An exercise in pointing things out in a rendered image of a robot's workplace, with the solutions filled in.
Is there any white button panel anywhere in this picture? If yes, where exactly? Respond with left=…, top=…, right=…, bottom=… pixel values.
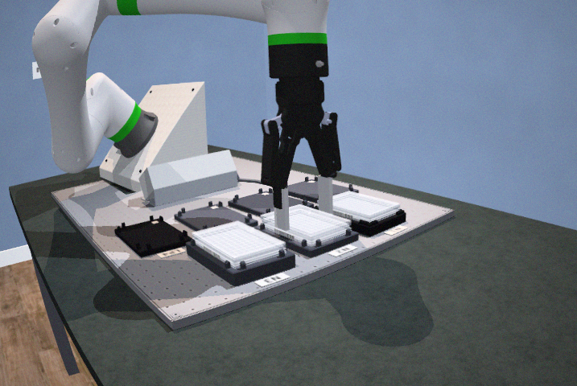
left=139, top=150, right=261, bottom=207

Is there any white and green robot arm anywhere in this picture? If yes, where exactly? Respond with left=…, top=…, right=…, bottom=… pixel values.
left=32, top=0, right=330, bottom=174

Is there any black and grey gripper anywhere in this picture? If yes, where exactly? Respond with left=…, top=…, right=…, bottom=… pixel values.
left=261, top=80, right=342, bottom=231

